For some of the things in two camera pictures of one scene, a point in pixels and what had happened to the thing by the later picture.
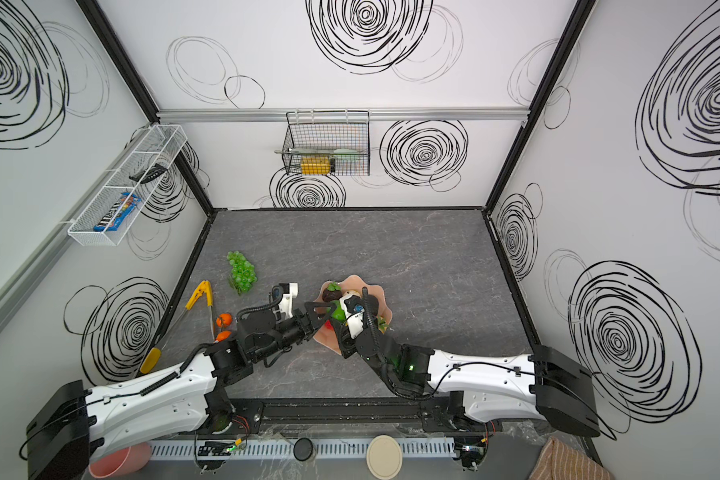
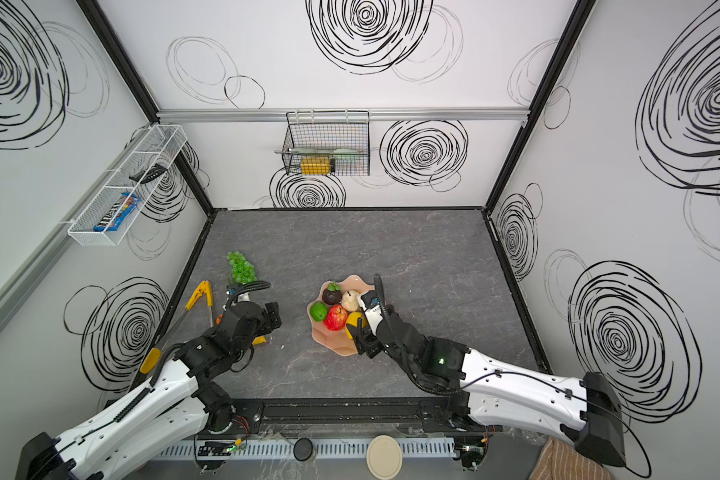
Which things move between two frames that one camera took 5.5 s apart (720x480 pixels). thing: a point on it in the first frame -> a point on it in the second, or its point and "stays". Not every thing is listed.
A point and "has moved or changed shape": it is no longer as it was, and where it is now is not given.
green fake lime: x=339 y=314 has moved or changed shape
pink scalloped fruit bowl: x=331 y=337 stays
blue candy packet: x=118 y=213 stays
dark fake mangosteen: x=332 y=293 stays
